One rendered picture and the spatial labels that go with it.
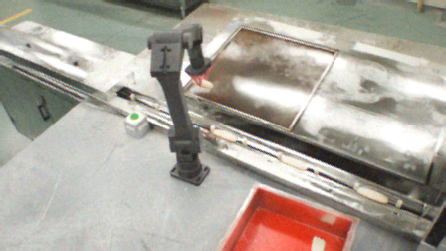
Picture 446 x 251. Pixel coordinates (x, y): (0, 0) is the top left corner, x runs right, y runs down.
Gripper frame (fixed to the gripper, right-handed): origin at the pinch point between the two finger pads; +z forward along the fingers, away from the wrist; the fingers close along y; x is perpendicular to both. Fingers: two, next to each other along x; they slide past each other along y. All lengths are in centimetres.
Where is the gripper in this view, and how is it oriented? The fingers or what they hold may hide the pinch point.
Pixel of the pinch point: (202, 81)
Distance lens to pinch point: 152.0
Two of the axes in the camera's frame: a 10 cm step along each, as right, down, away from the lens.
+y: -5.6, 6.8, -4.8
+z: 1.3, 6.5, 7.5
